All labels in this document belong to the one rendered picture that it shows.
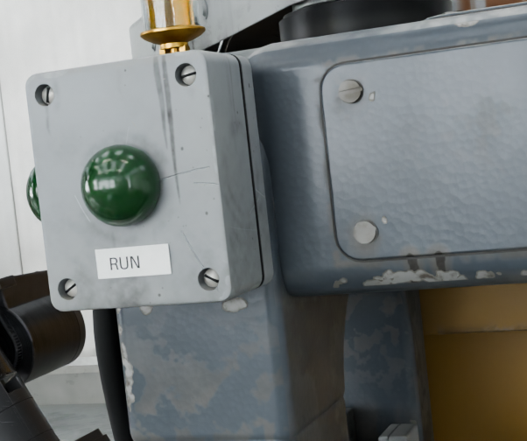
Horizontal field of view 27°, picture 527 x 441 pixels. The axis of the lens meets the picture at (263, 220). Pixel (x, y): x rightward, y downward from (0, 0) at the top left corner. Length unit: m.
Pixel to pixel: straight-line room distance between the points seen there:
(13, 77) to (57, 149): 6.25
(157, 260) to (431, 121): 0.11
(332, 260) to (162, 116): 0.09
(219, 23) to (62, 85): 0.29
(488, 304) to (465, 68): 0.27
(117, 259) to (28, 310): 0.35
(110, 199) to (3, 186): 6.34
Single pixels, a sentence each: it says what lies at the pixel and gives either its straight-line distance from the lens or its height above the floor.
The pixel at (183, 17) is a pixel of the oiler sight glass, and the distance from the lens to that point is 0.48.
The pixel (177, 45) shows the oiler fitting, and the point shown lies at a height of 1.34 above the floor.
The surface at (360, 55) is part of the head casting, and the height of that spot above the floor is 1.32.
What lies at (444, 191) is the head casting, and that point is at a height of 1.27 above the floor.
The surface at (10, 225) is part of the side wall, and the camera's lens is 6.72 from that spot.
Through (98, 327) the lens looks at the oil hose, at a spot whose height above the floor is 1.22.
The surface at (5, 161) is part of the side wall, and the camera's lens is 6.71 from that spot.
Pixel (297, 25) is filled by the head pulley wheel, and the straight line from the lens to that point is 0.56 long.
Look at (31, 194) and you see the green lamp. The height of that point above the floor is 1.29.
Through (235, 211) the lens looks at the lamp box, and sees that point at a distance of 0.40.
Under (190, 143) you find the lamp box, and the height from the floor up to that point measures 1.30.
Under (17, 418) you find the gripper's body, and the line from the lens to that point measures 0.69.
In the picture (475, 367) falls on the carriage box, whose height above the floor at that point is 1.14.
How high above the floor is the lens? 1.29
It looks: 3 degrees down
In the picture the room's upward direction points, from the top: 6 degrees counter-clockwise
